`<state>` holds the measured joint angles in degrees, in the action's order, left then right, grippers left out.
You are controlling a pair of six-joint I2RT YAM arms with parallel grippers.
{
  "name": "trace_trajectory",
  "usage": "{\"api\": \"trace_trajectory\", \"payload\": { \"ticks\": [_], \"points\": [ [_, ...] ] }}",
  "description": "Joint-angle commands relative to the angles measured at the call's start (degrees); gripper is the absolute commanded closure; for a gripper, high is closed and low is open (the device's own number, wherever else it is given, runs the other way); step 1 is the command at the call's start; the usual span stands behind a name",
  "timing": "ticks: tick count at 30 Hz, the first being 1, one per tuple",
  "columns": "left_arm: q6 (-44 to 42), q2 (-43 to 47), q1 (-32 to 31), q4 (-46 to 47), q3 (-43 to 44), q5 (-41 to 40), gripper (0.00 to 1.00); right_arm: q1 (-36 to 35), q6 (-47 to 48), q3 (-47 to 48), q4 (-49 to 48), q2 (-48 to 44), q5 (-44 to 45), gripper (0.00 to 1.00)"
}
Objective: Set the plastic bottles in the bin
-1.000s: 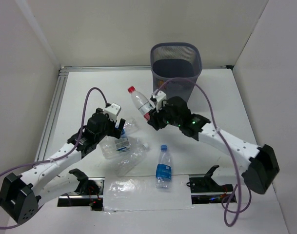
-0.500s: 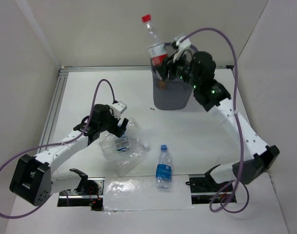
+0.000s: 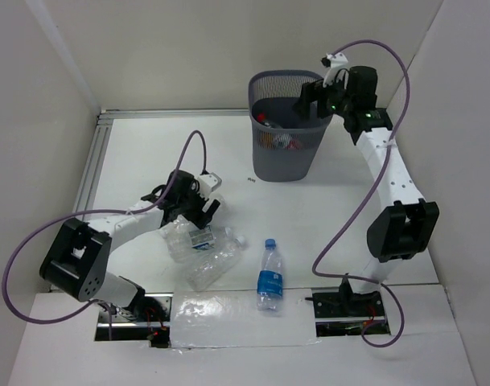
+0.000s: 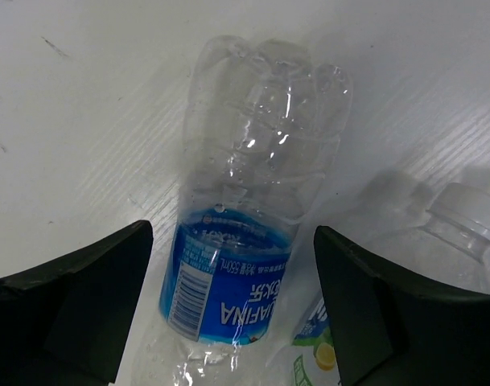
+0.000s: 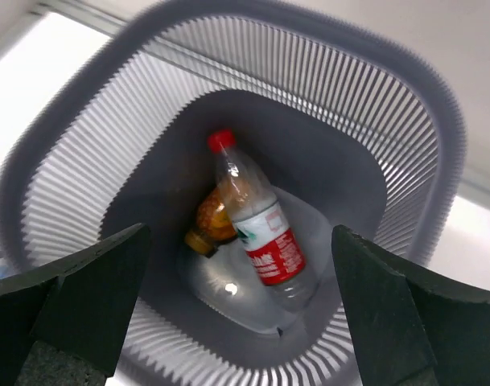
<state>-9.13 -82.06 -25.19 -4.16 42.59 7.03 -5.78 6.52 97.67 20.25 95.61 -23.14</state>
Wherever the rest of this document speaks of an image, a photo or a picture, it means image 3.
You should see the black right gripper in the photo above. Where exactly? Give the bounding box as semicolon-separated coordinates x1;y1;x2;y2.
292;69;355;122

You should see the orange juice bottle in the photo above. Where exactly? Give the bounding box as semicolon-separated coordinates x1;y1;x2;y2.
258;130;279;150

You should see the grey mesh waste bin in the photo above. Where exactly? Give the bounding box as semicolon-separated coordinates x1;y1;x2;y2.
248;70;331;183

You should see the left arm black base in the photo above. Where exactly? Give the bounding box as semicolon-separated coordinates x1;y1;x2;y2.
94;294;172;348

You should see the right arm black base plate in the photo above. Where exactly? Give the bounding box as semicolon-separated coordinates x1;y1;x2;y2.
305;279;385;319

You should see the upright-lying blue cap water bottle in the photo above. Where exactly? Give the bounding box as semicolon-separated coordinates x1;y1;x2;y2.
257;239;283;311

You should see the clear bottle blue label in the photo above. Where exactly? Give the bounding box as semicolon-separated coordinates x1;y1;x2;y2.
159;216;234;263

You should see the clear bottle white lemon label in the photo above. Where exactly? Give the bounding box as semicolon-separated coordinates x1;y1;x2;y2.
185;236;247;292

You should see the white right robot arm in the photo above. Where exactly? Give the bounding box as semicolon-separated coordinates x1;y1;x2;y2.
248;65;439;315

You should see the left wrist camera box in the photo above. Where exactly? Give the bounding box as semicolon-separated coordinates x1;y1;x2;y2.
196;173;222;198

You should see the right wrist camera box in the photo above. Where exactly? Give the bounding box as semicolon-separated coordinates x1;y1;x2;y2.
321;51;348;88

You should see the clear bottle red label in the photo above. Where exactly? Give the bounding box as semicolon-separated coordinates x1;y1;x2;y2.
256;113;282;129

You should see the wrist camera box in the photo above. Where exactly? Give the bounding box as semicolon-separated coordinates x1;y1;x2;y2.
321;51;348;88
196;173;222;198

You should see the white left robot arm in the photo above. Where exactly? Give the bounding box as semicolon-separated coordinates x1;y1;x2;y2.
39;170;221;321

